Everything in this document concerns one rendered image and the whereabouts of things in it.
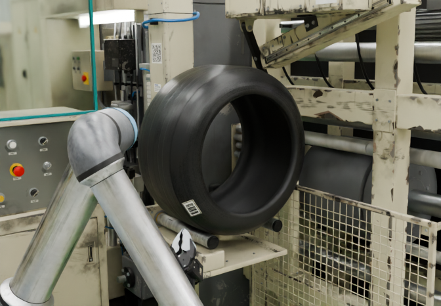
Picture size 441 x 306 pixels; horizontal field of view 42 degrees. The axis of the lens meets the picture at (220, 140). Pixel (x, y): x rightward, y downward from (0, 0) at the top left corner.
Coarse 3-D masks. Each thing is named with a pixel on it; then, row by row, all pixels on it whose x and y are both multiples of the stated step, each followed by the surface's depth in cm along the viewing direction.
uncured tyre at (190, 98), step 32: (160, 96) 191; (192, 96) 179; (224, 96) 180; (256, 96) 218; (288, 96) 197; (160, 128) 182; (192, 128) 175; (256, 128) 225; (288, 128) 213; (160, 160) 180; (192, 160) 176; (256, 160) 226; (288, 160) 214; (160, 192) 188; (192, 192) 178; (224, 192) 220; (256, 192) 219; (288, 192) 202; (192, 224) 188; (224, 224) 187; (256, 224) 195
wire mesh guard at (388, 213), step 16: (304, 192) 219; (320, 192) 211; (288, 208) 227; (320, 208) 213; (352, 208) 200; (368, 208) 193; (384, 208) 189; (288, 224) 228; (320, 224) 214; (352, 224) 201; (432, 224) 173; (288, 240) 229; (432, 240) 174; (288, 256) 231; (304, 256) 223; (320, 256) 215; (416, 256) 181; (432, 256) 175; (288, 272) 232; (320, 272) 216; (432, 272) 176; (320, 288) 217; (384, 288) 193; (432, 288) 177; (272, 304) 243; (400, 304) 187; (416, 304) 182; (432, 304) 178
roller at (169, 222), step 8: (160, 216) 213; (168, 216) 210; (160, 224) 213; (168, 224) 207; (176, 224) 203; (184, 224) 201; (192, 232) 195; (200, 232) 192; (200, 240) 190; (208, 240) 187; (216, 240) 188
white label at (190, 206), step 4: (192, 200) 179; (184, 204) 180; (188, 204) 180; (192, 204) 180; (188, 208) 181; (192, 208) 181; (196, 208) 181; (188, 212) 182; (192, 212) 182; (196, 212) 182; (200, 212) 182; (192, 216) 183
